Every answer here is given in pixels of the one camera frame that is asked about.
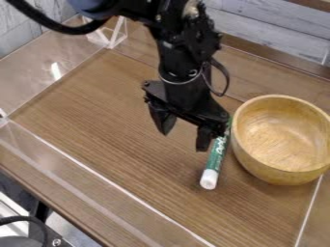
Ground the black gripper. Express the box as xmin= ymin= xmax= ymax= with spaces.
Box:
xmin=141 ymin=80 xmax=229 ymax=151

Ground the green and white marker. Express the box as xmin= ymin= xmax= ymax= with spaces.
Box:
xmin=200 ymin=121 xmax=232 ymax=190

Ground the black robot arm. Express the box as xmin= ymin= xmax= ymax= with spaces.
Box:
xmin=5 ymin=0 xmax=229 ymax=151

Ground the brown wooden bowl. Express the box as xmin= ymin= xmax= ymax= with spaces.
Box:
xmin=231 ymin=95 xmax=330 ymax=185

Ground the black metal base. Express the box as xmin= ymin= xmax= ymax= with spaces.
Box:
xmin=0 ymin=229 xmax=74 ymax=247

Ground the clear acrylic tray wall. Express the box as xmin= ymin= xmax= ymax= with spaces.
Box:
xmin=0 ymin=26 xmax=330 ymax=247

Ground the black cable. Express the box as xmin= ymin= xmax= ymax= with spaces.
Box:
xmin=0 ymin=216 xmax=49 ymax=247

